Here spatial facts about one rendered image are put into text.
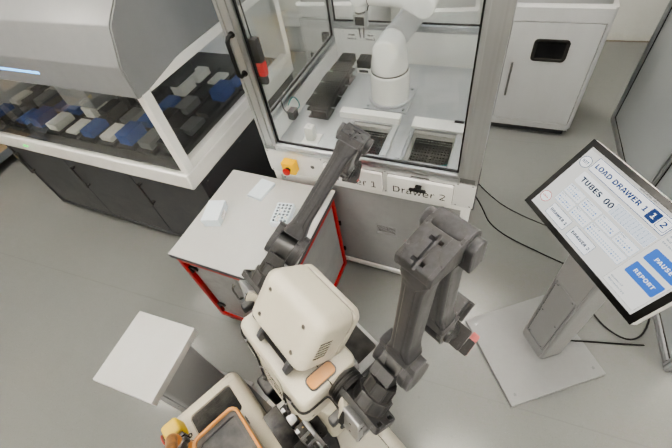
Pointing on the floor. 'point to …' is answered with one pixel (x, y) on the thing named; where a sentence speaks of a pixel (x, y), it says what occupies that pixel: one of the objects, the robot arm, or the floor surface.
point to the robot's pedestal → (159, 364)
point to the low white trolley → (254, 239)
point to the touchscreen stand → (542, 338)
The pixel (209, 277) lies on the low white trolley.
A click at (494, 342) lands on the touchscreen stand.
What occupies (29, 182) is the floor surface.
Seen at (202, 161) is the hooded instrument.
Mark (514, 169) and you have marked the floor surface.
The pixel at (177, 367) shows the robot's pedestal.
